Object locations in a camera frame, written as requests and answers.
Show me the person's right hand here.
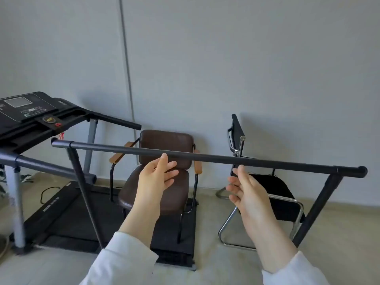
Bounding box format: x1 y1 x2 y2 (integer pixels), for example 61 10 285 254
226 164 272 219

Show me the person's left hand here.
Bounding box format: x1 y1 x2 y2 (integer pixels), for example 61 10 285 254
131 153 179 218

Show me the person's right forearm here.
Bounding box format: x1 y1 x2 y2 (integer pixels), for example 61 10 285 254
242 209 331 285

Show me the person's left forearm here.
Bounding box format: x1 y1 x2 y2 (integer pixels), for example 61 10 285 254
80 205 162 285

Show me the brown leather armchair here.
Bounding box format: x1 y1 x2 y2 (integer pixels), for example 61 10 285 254
109 129 203 244

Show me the black metal clothes rack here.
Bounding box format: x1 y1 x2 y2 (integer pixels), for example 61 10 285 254
51 138 368 250

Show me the black chrome cantilever chair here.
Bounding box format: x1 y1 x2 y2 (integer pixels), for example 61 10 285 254
216 113 306 252

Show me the black treadmill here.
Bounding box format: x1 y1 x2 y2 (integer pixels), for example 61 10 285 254
0 91 198 272

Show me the grey wall conduit strip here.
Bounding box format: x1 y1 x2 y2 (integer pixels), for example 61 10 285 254
118 0 137 133

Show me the black power cable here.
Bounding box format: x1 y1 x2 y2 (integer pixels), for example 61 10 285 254
40 187 70 205

